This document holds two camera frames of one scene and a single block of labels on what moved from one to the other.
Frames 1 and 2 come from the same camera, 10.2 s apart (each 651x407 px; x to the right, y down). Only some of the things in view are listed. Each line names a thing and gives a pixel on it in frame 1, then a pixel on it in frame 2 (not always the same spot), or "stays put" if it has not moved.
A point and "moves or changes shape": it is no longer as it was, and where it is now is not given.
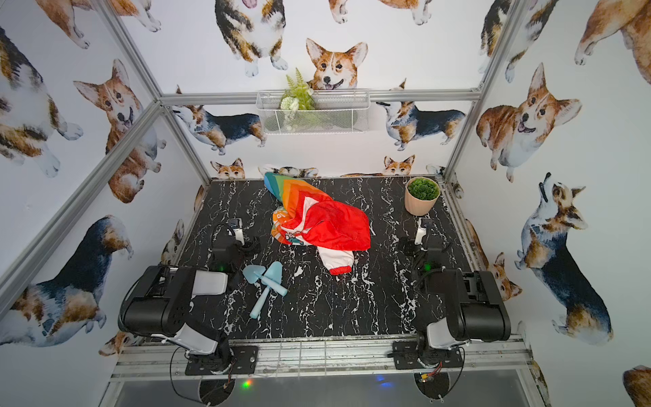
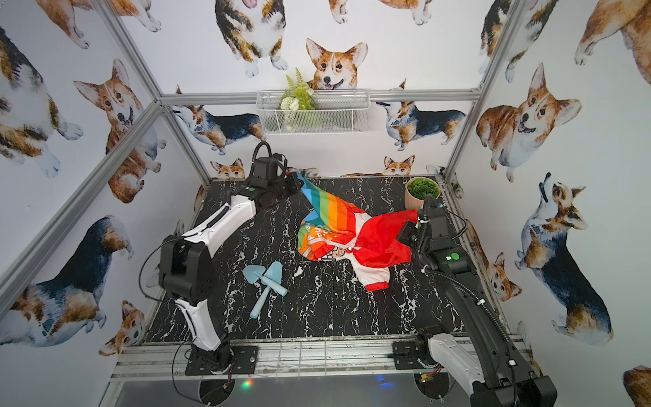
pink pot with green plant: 420,195 stays put
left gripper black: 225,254 → 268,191
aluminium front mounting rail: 366,360 stays put
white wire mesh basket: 336,111 stays put
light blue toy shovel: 253,274 stays put
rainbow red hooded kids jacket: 308,215 moves or changes shape
